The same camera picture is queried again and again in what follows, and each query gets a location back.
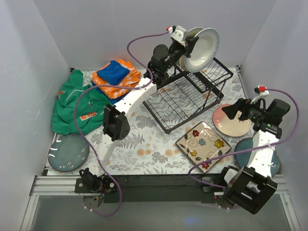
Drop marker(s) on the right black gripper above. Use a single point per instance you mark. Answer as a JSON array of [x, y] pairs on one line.
[[244, 110]]

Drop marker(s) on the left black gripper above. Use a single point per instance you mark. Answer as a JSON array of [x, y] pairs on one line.
[[190, 44]]

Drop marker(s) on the white scalloped plate back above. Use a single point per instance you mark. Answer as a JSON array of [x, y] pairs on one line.
[[204, 50]]

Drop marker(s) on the white scalloped plate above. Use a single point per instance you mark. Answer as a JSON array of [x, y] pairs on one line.
[[194, 31], [204, 50]]

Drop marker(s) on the white scalloped plate front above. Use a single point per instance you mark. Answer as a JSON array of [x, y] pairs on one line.
[[194, 31]]

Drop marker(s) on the square floral plate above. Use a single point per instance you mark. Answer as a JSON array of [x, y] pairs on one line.
[[202, 143]]

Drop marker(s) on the cream and green round plate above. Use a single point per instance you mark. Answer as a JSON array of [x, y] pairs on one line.
[[182, 63]]

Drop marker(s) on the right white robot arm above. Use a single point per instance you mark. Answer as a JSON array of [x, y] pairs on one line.
[[251, 186]]

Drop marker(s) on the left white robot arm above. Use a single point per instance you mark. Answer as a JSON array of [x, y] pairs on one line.
[[115, 120]]

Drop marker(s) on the pink and cream round plate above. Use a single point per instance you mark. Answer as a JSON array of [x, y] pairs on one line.
[[234, 127]]

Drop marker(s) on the right blue glazed plate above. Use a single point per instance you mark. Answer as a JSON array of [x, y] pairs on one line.
[[243, 158]]

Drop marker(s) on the blue glazed plate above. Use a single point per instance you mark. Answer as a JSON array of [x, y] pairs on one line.
[[68, 153], [243, 158]]

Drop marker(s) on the blue folded towel top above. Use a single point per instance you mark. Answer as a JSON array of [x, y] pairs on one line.
[[113, 73]]

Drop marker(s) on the floral patterned table mat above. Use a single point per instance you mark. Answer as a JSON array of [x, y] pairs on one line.
[[149, 150]]

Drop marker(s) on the blue cloth bottom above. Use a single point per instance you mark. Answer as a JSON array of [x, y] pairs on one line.
[[118, 95]]

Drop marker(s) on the green jacket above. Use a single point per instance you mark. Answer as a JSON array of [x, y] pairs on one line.
[[90, 109]]

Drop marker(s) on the left blue glazed plate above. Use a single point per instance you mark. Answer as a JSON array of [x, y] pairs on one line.
[[68, 153]]

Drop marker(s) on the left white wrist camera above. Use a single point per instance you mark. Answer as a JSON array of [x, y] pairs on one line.
[[178, 34]]

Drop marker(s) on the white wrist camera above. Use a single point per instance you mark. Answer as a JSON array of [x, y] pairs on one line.
[[261, 93], [178, 34]]

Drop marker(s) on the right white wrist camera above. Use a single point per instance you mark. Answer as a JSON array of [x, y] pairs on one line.
[[261, 93]]

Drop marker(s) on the black wire dish rack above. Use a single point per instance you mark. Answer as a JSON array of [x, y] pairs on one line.
[[186, 95]]

